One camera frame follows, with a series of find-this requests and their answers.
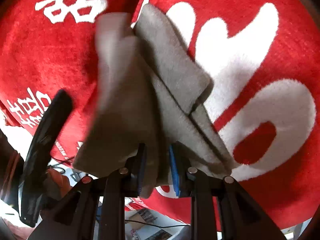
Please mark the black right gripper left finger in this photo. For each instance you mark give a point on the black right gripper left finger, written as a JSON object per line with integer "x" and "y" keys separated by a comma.
{"x": 95, "y": 201}

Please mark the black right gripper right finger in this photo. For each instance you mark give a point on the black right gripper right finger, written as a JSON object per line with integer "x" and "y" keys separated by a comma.
{"x": 218, "y": 204}

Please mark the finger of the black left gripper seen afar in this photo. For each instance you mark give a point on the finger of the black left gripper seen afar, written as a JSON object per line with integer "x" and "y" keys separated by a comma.
{"x": 54, "y": 119}

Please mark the grey small knit garment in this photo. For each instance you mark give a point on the grey small knit garment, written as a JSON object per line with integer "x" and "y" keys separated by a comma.
{"x": 150, "y": 92}

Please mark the person's left hand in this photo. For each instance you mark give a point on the person's left hand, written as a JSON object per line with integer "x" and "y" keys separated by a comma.
{"x": 56, "y": 187}

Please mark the red blanket with white print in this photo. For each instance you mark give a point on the red blanket with white print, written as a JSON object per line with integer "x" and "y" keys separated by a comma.
{"x": 262, "y": 56}

